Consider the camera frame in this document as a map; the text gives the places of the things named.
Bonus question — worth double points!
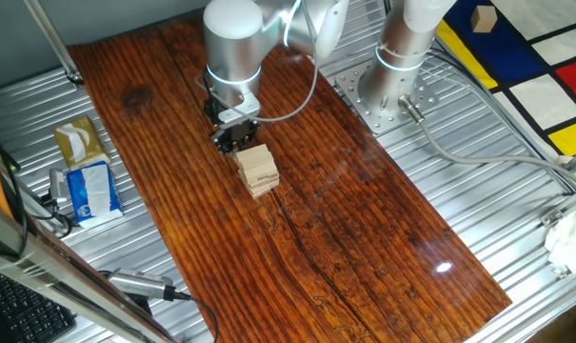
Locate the black keyboard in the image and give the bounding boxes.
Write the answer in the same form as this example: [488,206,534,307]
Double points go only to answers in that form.
[0,269,78,343]

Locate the metal stand pole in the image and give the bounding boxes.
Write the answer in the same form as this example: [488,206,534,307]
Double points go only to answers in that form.
[23,0,86,88]

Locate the black cable clump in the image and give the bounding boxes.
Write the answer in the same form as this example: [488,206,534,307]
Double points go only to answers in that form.
[29,192,75,239]

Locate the gold tissue pack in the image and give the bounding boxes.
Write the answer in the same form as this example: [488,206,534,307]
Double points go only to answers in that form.
[52,114,112,172]

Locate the colourful Mondrian pattern cloth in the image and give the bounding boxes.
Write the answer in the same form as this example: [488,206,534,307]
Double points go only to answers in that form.
[434,0,576,161]

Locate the aluminium frame bar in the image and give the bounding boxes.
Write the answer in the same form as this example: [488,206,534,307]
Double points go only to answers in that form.
[0,194,177,343]

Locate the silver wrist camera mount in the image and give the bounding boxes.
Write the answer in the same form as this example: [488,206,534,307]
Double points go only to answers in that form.
[216,91,262,127]

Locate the metal corner bracket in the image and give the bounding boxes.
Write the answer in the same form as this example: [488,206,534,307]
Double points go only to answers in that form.
[539,208,564,229]

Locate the blue tissue pack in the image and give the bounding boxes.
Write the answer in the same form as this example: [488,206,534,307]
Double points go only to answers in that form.
[65,160,126,231]

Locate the silver camera device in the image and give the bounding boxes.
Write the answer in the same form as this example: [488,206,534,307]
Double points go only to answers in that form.
[107,267,177,302]

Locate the small wooden cube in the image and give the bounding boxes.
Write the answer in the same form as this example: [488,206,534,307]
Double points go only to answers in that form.
[469,5,499,34]

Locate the silver robot mounting plate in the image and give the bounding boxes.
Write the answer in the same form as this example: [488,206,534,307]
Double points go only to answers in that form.
[333,59,441,136]

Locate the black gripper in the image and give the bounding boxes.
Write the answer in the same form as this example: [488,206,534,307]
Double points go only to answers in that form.
[203,96,262,156]

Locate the crumpled white cloth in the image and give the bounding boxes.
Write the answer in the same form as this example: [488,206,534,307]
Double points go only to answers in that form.
[544,199,576,275]

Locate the black camera cable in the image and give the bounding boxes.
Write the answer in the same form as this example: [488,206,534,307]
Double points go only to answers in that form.
[166,288,221,343]

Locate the brown wooden board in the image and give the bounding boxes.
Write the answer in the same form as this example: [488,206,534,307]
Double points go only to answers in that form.
[67,0,513,343]

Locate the long gripper cable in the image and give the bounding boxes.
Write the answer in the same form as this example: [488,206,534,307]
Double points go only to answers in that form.
[194,0,321,124]

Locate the small silver hub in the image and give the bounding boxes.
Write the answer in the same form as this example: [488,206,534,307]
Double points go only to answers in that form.
[48,168,71,202]

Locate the thick grey base cable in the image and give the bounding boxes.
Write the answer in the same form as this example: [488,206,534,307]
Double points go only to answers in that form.
[397,93,576,190]

